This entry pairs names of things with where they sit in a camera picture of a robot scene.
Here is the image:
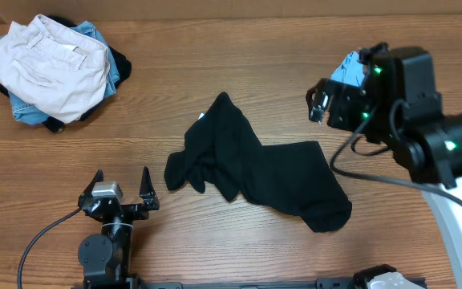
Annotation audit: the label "blue folded jeans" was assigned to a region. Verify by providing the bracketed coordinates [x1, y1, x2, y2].
[0, 20, 120, 126]

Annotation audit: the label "black folded garment under pile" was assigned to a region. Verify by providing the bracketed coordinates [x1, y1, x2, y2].
[0, 14, 132, 134]

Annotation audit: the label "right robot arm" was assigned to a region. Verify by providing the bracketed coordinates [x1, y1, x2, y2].
[306, 43, 462, 288]

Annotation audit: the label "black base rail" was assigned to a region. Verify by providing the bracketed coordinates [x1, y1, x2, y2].
[70, 276, 428, 289]

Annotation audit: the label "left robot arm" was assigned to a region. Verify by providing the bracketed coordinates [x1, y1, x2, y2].
[78, 167, 160, 289]

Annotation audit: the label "beige folded trousers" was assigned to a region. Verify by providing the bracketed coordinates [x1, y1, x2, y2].
[0, 14, 110, 124]

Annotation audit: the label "light blue printed t-shirt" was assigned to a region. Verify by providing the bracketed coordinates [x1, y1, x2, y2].
[330, 51, 367, 88]

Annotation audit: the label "black t-shirt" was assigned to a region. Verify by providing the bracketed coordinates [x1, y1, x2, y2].
[164, 92, 352, 233]

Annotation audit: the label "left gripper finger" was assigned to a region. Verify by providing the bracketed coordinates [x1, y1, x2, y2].
[139, 166, 160, 210]
[80, 169, 104, 197]

